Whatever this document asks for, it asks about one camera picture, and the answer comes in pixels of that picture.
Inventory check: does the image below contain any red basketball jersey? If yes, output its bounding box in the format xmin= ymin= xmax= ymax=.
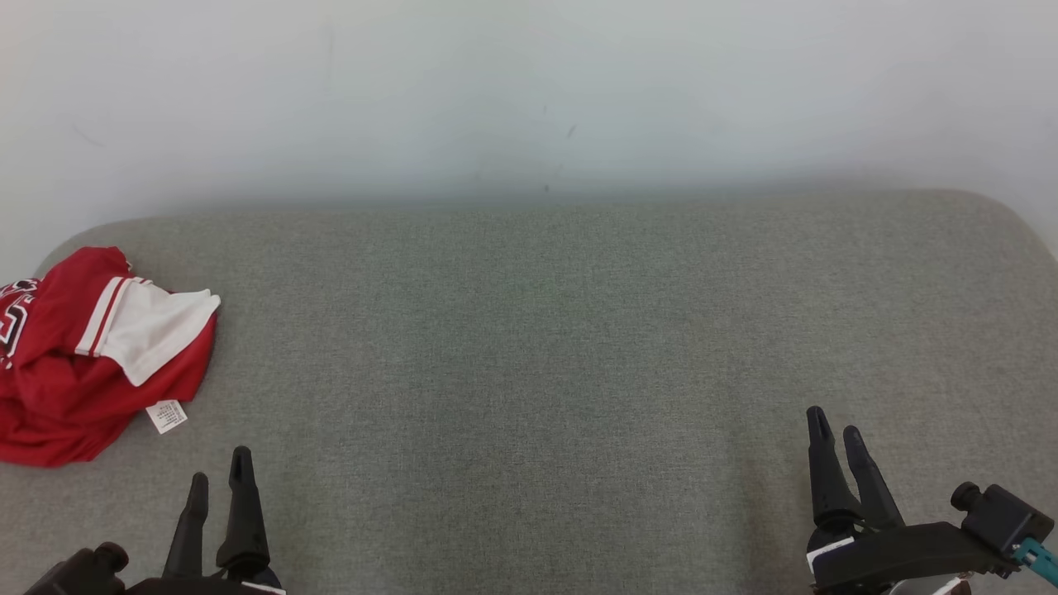
xmin=0 ymin=245 xmax=222 ymax=436

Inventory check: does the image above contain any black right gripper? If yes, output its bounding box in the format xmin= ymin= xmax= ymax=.
xmin=806 ymin=406 xmax=1016 ymax=595

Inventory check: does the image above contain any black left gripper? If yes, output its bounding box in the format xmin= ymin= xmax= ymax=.
xmin=124 ymin=446 xmax=287 ymax=595

